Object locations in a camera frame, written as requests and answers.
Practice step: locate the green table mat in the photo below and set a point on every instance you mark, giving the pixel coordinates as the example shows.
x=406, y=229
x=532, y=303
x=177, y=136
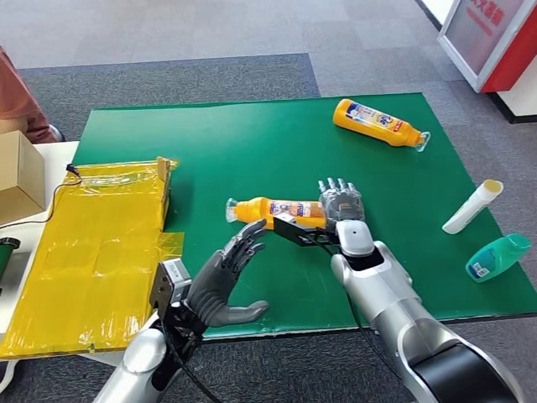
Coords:
x=272, y=155

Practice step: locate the dark green round object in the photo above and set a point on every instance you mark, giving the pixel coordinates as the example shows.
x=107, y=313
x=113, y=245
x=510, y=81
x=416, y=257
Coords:
x=6, y=253

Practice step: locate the white plastic bottle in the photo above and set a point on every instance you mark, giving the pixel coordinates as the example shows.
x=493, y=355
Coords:
x=470, y=210

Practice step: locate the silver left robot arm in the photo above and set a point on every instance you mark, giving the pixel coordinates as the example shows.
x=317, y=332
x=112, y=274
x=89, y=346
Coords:
x=142, y=356

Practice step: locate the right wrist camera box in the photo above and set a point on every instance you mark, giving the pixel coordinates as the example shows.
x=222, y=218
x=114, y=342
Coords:
x=299, y=233

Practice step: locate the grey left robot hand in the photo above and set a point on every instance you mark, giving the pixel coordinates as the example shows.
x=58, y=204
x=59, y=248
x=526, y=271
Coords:
x=213, y=289

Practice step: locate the white plinth black base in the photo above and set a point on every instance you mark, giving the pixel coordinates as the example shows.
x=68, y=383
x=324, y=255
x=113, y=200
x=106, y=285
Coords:
x=520, y=97

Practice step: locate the brown cardboard box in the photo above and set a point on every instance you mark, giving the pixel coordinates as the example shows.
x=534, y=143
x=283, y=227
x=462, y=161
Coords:
x=19, y=172

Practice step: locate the white side table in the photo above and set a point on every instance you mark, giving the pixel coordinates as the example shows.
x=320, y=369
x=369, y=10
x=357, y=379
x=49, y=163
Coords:
x=16, y=289

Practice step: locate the teal plastic bottle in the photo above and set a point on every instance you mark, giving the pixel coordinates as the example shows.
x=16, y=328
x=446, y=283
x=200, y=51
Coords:
x=495, y=259

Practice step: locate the red white sign cabinet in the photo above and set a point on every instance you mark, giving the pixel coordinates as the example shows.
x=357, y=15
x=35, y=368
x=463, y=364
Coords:
x=499, y=39

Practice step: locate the orange detergent bottle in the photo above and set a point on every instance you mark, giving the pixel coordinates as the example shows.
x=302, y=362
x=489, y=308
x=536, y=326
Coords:
x=260, y=209
x=373, y=123

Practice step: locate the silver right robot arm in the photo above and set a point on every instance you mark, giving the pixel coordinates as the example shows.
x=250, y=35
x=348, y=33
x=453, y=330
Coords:
x=377, y=283

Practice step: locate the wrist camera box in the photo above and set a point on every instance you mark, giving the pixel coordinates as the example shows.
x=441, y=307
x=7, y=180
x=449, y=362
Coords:
x=299, y=233
x=170, y=283

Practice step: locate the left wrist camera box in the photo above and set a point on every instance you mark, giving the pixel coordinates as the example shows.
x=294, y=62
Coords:
x=170, y=283

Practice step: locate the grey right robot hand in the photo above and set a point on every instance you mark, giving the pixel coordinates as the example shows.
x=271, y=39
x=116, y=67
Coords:
x=342, y=203

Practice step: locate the yellow film wrapped box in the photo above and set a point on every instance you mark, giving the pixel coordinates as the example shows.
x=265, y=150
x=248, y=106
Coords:
x=79, y=250

